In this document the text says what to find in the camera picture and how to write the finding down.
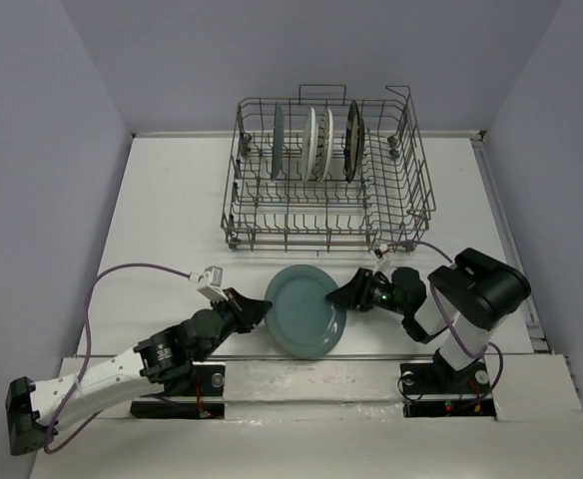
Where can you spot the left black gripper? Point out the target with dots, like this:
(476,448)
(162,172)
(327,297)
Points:
(255,309)

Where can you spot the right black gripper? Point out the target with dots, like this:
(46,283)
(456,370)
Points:
(350,295)

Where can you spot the teal grey plate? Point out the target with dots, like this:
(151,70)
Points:
(302,322)

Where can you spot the watermelon pattern white plate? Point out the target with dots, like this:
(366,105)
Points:
(309,144)

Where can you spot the dark rimmed cream plate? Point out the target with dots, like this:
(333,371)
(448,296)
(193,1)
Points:
(354,141)

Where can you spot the blue floral white plate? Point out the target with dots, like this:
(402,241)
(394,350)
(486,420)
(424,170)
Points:
(278,142)

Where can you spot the blue striped white plate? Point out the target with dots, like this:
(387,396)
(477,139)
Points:
(324,145)

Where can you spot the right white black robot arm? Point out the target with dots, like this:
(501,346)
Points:
(466,299)

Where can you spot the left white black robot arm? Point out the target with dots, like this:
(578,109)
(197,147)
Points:
(37,411)

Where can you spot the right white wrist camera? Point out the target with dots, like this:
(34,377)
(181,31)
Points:
(381,256)

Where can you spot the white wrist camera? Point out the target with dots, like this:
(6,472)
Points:
(381,256)
(209,283)

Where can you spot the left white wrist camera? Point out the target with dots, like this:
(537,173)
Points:
(209,283)

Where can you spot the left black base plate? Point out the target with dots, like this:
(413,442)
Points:
(202,399)

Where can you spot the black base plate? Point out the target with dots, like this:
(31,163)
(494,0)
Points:
(202,399)
(427,396)

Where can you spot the grey wire dish rack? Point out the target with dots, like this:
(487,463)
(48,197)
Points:
(390,198)

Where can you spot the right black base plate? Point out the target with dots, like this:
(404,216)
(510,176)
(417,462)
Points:
(427,396)

